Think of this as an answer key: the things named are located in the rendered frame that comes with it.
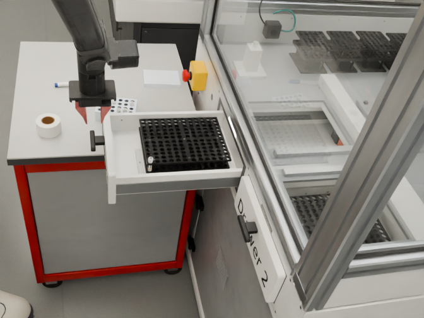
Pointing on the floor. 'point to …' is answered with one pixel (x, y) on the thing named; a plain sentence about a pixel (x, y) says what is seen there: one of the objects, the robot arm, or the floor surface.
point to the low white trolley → (91, 173)
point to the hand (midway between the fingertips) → (93, 119)
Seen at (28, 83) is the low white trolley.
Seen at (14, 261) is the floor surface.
